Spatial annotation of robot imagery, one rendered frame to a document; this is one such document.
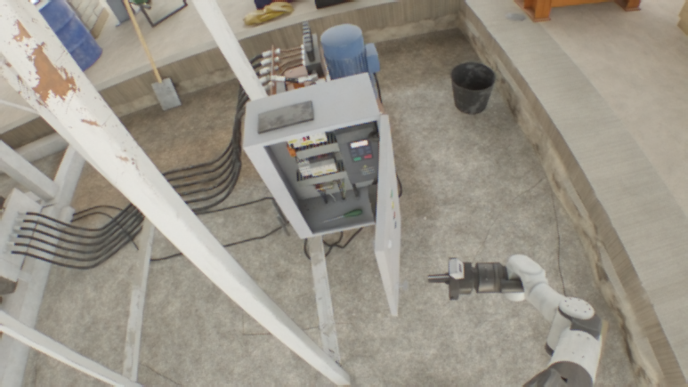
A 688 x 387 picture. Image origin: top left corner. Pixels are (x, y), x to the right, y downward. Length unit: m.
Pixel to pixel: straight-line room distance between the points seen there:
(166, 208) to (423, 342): 1.55
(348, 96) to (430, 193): 1.36
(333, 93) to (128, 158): 0.65
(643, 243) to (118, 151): 2.12
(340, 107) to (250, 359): 1.56
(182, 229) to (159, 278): 1.91
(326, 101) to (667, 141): 2.14
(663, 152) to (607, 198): 0.55
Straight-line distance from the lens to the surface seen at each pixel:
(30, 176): 3.71
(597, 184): 2.17
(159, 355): 2.50
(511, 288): 1.01
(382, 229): 0.79
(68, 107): 0.65
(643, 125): 2.64
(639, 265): 2.03
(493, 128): 2.71
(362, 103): 1.04
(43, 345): 1.87
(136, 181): 0.71
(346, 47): 1.72
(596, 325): 0.84
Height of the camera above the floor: 1.95
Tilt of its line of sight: 56 degrees down
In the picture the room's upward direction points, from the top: 20 degrees counter-clockwise
